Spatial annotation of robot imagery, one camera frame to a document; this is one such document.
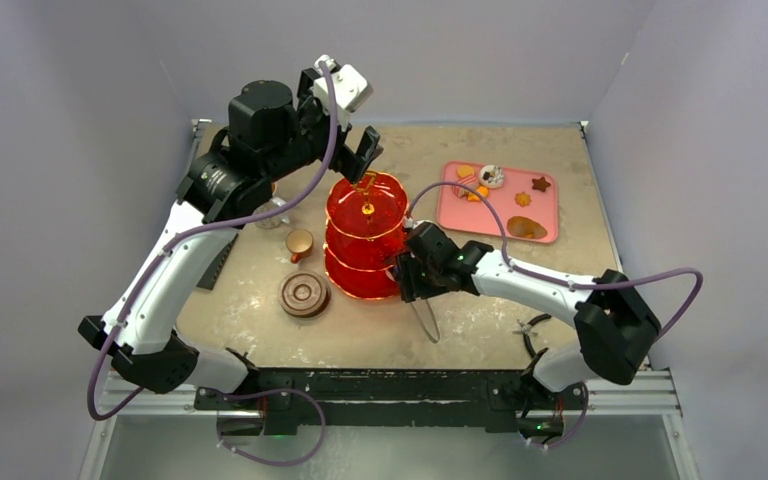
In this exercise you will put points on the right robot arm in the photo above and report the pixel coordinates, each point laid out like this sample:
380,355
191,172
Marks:
614,326

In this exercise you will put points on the brown star cookie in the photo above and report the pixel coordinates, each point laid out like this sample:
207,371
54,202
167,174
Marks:
541,184

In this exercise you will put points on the orange duck pastry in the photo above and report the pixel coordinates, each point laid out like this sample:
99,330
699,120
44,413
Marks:
481,192

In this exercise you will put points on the black-handled pliers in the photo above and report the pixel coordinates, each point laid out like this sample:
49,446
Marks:
526,330

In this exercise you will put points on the pink layered cake slice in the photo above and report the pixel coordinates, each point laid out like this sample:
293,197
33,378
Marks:
464,186

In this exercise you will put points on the black serving tongs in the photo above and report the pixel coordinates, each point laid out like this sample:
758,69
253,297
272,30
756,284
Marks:
427,320

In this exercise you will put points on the round brown wooden lid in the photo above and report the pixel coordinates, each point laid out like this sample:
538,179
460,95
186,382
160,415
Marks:
304,294

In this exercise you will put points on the round orange cookie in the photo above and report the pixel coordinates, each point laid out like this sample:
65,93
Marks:
464,171

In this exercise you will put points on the pink serving tray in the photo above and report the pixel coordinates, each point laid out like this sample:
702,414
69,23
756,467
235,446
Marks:
474,217

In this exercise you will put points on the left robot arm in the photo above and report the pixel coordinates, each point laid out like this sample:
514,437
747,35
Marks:
272,132

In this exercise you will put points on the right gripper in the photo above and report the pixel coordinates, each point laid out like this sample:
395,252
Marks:
413,266

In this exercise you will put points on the white chocolate-drizzled donut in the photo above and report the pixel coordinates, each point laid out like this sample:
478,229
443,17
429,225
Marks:
491,176

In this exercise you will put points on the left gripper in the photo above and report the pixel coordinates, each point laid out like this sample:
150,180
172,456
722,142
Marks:
351,163

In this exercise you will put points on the brown bread roll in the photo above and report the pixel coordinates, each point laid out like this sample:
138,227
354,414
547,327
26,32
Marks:
525,228

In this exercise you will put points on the red three-tier cake stand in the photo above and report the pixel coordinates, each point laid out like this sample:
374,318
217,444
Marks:
364,235

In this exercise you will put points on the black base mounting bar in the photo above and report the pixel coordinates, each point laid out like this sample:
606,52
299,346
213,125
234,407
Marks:
498,401

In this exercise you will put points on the small copper cup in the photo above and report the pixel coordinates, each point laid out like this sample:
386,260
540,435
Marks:
299,243

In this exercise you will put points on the flower-shaped orange cookie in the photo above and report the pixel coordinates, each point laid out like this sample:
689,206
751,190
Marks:
523,199

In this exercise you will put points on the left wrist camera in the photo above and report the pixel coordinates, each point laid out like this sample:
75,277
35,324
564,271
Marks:
350,87

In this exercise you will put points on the white mug with tea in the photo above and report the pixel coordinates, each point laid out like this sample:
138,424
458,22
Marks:
269,219

